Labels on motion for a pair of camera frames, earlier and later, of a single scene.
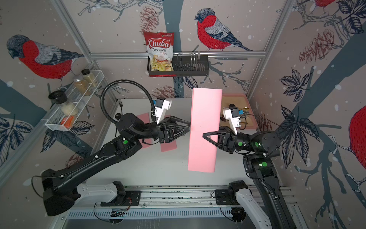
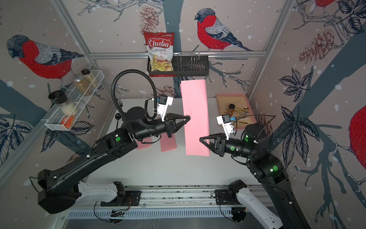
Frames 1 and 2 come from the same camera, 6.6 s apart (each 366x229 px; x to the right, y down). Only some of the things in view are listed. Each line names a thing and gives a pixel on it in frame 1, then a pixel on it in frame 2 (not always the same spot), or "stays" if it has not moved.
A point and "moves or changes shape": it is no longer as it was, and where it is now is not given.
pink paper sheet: (147, 142) stays
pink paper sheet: (206, 116) moves or changes shape
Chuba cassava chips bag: (160, 46) stays
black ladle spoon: (118, 116) stays
